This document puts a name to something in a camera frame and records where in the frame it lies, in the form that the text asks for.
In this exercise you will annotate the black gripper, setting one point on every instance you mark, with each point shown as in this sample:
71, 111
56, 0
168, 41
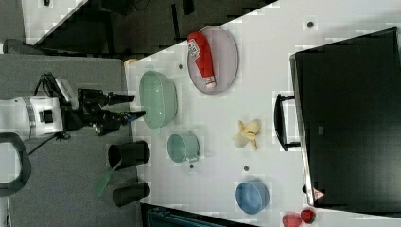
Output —
90, 112

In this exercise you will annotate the yellow plush peeled banana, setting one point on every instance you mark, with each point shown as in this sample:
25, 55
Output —
247, 134

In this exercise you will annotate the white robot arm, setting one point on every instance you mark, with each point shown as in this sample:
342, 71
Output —
49, 117

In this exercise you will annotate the large green bowl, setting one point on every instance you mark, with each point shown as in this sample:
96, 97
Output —
158, 97

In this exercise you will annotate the black cylinder cup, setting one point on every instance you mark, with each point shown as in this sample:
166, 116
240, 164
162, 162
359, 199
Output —
126, 195
128, 154

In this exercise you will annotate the green mug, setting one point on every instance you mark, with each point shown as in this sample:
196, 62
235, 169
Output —
183, 147

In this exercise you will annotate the red ketchup bottle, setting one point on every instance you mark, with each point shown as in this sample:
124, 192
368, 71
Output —
200, 51

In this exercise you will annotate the grey oval plate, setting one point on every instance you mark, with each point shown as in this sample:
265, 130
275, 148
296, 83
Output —
225, 61

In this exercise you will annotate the blue bowl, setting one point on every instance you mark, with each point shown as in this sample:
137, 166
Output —
252, 196

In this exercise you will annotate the red fruit toy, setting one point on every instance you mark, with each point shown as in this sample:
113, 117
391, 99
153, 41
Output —
291, 220

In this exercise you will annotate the red strawberry toy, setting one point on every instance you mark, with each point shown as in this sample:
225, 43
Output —
308, 216

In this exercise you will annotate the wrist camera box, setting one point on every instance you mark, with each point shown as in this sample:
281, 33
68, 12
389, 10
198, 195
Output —
66, 91

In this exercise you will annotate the black oven door handle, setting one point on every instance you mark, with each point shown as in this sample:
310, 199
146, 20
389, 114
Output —
280, 124

